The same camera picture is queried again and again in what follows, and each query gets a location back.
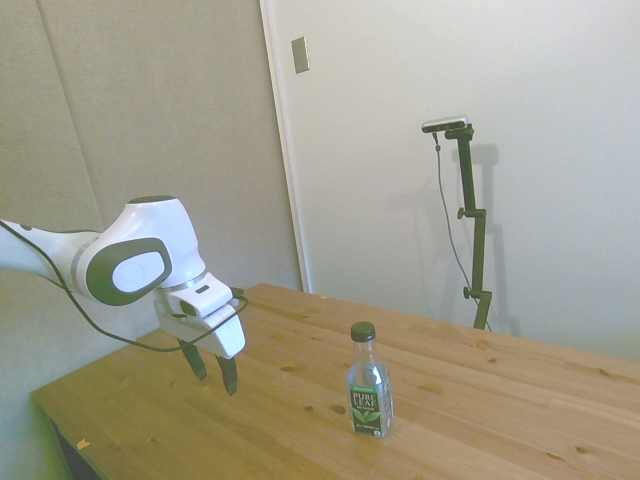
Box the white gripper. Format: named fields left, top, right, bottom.
left=152, top=298, right=247, bottom=397

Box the black camera stand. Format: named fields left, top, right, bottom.
left=443, top=124, right=493, bottom=330

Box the grey wall switch plate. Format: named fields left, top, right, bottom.
left=291, top=35, right=311, bottom=75

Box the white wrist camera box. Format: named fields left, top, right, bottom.
left=167, top=273, right=237, bottom=318

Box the clear Pure Leaf tea bottle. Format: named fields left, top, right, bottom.
left=346, top=321, right=395, bottom=440

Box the silver exterior camera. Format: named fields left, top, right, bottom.
left=421, top=115, right=470, bottom=135

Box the white door frame trim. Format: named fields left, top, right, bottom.
left=258, top=0, right=314, bottom=294

